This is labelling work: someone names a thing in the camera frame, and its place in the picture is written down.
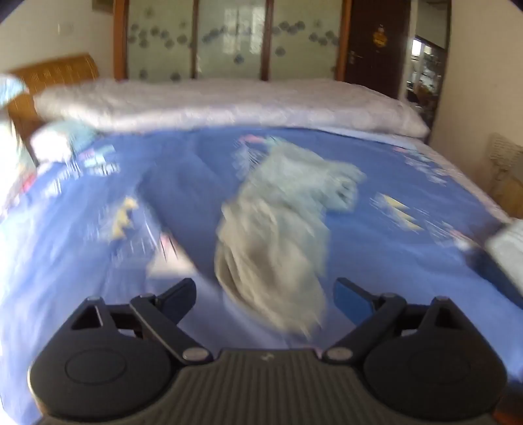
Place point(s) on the grey sweatshirt garment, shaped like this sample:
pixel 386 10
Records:
pixel 278 233

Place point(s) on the white folded quilt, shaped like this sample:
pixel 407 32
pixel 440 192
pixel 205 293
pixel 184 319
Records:
pixel 229 102

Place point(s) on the light blue pillow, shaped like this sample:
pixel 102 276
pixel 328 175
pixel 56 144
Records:
pixel 61 137
pixel 10 90

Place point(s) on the wardrobe with frosted glass doors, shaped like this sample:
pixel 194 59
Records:
pixel 229 36

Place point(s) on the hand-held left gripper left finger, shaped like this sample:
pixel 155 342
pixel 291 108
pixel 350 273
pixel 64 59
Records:
pixel 180 297

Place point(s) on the cluttered shelf beyond doorway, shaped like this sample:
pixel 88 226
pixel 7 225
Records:
pixel 425 77

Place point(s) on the blue printed blanket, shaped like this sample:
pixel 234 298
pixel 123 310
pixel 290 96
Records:
pixel 122 229

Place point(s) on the white cloth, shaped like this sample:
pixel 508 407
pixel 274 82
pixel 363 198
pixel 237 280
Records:
pixel 506 245

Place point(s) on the dark wooden door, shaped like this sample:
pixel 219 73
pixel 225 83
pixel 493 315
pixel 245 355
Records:
pixel 376 49

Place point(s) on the wooden headboard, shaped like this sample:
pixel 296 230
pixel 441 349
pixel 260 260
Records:
pixel 53 73

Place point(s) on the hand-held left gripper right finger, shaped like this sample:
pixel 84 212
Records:
pixel 351 300

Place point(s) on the white wall switch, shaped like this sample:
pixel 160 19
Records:
pixel 65 27

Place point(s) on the wicker chair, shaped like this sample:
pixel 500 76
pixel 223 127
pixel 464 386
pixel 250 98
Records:
pixel 504 163

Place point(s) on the orange door ornament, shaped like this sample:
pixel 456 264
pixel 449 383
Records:
pixel 380 36

